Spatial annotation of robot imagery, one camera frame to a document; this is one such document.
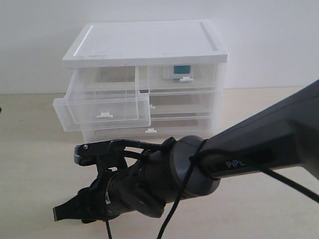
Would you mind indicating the clear plastic storage box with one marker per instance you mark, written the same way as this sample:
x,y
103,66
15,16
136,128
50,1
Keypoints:
x,y
159,128
190,104

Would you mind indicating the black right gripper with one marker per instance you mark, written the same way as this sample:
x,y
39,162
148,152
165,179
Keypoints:
x,y
146,187

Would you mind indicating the white bottle teal label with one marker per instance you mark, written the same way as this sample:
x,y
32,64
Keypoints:
x,y
180,73

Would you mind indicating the white plastic drawer cabinet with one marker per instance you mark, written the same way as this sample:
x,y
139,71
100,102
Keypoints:
x,y
143,44

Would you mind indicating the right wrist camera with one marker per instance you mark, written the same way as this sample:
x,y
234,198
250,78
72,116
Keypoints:
x,y
99,154

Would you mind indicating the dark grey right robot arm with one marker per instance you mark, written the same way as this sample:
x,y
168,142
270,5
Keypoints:
x,y
281,136

